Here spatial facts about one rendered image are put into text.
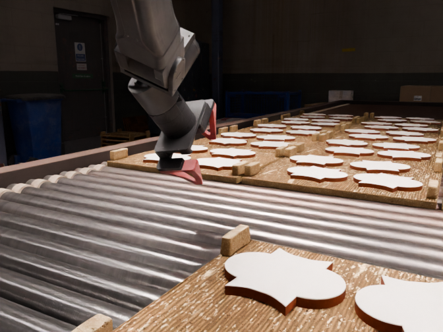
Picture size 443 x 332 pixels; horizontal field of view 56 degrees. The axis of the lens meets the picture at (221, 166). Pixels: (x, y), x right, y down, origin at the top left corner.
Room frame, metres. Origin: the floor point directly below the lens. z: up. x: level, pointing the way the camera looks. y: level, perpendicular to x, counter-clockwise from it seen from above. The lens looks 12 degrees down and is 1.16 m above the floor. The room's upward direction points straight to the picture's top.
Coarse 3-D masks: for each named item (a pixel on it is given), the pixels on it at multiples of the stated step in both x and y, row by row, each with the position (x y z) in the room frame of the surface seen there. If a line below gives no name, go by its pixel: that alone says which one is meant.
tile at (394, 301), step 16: (368, 288) 0.40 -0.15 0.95; (384, 288) 0.40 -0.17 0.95; (400, 288) 0.40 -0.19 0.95; (416, 288) 0.40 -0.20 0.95; (432, 288) 0.40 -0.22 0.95; (368, 304) 0.37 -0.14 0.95; (384, 304) 0.37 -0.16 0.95; (400, 304) 0.37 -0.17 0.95; (416, 304) 0.37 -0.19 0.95; (432, 304) 0.37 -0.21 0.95; (368, 320) 0.35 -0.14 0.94; (384, 320) 0.34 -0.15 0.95; (400, 320) 0.34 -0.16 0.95; (416, 320) 0.34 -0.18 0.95; (432, 320) 0.34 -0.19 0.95
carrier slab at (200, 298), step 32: (224, 256) 0.51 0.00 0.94; (320, 256) 0.51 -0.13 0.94; (192, 288) 0.42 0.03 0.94; (224, 288) 0.42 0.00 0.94; (352, 288) 0.42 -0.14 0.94; (128, 320) 0.36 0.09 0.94; (160, 320) 0.36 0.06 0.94; (192, 320) 0.36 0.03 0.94; (224, 320) 0.36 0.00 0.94; (256, 320) 0.36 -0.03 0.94; (288, 320) 0.36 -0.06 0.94; (320, 320) 0.36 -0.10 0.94; (352, 320) 0.36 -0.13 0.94
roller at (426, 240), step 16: (48, 176) 1.03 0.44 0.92; (64, 176) 1.02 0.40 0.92; (128, 192) 0.90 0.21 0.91; (144, 192) 0.88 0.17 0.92; (160, 192) 0.88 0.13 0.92; (208, 208) 0.79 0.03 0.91; (224, 208) 0.78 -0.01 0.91; (240, 208) 0.77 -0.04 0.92; (256, 208) 0.76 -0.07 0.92; (304, 224) 0.70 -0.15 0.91; (320, 224) 0.69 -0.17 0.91; (336, 224) 0.68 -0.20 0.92; (352, 224) 0.68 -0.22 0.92; (400, 240) 0.63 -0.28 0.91; (416, 240) 0.62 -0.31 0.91; (432, 240) 0.61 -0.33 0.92
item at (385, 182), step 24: (264, 168) 1.05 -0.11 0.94; (288, 168) 1.05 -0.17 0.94; (312, 168) 1.01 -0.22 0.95; (336, 168) 1.05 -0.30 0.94; (360, 168) 1.02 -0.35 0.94; (384, 168) 1.01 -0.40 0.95; (408, 168) 1.01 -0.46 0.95; (432, 168) 1.05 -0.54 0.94; (312, 192) 0.87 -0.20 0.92; (336, 192) 0.84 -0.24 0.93; (360, 192) 0.82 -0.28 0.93; (384, 192) 0.82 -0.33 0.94; (408, 192) 0.82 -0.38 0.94; (432, 192) 0.77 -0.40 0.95
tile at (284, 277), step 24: (240, 264) 0.46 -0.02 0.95; (264, 264) 0.46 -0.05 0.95; (288, 264) 0.46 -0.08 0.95; (312, 264) 0.46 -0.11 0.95; (240, 288) 0.41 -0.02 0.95; (264, 288) 0.40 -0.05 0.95; (288, 288) 0.40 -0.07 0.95; (312, 288) 0.40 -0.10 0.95; (336, 288) 0.40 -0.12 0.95; (288, 312) 0.37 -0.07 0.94
